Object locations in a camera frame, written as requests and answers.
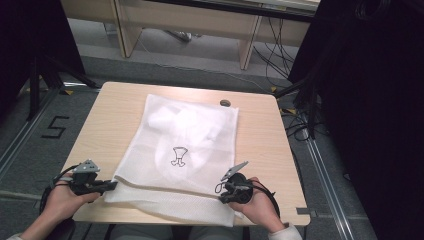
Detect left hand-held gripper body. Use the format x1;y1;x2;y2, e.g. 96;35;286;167
69;158;103;197

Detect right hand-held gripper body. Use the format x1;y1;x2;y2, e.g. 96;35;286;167
220;161;255;205

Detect white mesh laundry bag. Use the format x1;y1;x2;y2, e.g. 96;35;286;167
103;93;248;228

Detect person's right hand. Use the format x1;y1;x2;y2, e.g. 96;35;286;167
229;176;280;234

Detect person's left hand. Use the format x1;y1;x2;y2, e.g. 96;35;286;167
41;173;102;225

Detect person's grey trouser legs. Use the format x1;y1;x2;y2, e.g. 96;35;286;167
109;224;248;240

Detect white garment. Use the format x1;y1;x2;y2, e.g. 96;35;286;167
147;105;224;179

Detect grey tape strip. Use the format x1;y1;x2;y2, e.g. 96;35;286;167
295;207;318;218

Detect black metal stand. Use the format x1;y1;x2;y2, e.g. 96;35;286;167
27;54;99;122
273;71;319;140

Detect black curtain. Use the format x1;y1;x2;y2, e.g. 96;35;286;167
0;0;86;118
287;0;424;240

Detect grey power strip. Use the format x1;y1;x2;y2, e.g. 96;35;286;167
163;29;203;43

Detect light wooden desk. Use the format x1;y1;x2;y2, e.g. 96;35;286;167
59;0;322;71

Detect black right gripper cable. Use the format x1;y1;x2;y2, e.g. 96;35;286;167
251;179;282;219

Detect metal floor rail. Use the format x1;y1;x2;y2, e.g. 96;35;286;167
304;134;356;240
0;88;61;179

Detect bundle of black cables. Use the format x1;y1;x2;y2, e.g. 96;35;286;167
252;16;301;88

